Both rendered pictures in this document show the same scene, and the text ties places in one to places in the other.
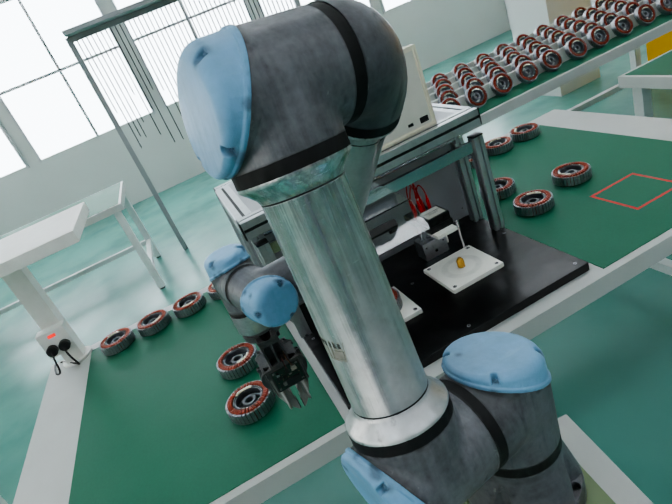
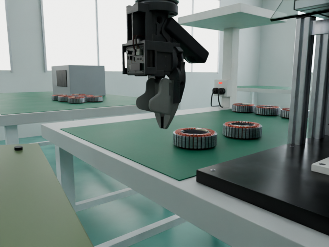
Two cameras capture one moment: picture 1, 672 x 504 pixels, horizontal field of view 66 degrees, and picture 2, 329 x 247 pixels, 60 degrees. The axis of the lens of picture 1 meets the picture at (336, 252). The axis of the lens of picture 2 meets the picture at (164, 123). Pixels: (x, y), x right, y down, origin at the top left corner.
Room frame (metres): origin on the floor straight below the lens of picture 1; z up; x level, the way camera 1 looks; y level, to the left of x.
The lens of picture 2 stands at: (0.58, -0.29, 0.93)
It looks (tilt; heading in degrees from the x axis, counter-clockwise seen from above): 10 degrees down; 63
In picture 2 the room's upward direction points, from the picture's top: straight up
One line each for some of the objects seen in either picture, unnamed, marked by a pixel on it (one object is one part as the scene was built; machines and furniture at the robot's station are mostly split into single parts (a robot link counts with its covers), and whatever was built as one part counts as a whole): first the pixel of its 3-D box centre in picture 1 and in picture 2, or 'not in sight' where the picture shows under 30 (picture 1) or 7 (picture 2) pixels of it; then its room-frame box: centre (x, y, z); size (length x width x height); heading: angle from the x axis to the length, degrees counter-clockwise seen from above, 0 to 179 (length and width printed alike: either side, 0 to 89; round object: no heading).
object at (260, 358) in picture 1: (274, 352); (153, 42); (0.79, 0.17, 0.98); 0.09 x 0.08 x 0.12; 12
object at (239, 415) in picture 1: (250, 401); (195, 137); (0.97, 0.31, 0.77); 0.11 x 0.11 x 0.04
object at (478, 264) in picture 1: (462, 268); not in sight; (1.14, -0.29, 0.78); 0.15 x 0.15 x 0.01; 12
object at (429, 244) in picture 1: (431, 244); not in sight; (1.29, -0.26, 0.80); 0.07 x 0.05 x 0.06; 102
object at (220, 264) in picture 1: (236, 280); not in sight; (0.80, 0.17, 1.14); 0.09 x 0.08 x 0.11; 25
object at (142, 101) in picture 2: (287, 398); (150, 103); (0.79, 0.19, 0.88); 0.06 x 0.03 x 0.09; 12
